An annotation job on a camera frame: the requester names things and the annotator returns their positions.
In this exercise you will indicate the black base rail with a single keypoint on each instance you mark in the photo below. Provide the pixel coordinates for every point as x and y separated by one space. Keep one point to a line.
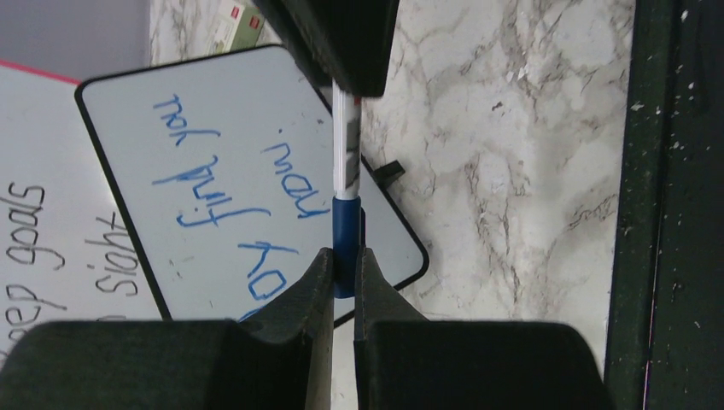
664 347

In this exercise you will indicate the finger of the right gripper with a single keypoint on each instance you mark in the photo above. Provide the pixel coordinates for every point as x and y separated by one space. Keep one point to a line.
347 42

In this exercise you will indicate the pink framed whiteboard with writing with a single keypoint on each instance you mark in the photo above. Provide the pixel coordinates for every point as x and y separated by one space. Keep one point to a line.
65 251

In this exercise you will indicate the whiteboard marker pen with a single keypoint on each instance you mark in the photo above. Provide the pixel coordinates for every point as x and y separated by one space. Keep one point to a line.
346 113

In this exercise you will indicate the black framed small whiteboard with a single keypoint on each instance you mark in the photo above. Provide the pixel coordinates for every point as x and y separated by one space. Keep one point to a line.
222 170

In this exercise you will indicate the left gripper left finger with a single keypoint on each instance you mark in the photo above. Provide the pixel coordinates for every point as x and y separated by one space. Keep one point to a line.
278 358

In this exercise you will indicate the blue marker cap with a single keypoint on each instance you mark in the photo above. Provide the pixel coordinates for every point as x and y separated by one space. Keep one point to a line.
347 235

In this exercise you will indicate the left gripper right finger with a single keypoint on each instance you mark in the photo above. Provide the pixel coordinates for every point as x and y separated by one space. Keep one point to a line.
406 361

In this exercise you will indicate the white eraser box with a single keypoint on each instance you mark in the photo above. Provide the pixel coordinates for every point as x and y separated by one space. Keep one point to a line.
236 26

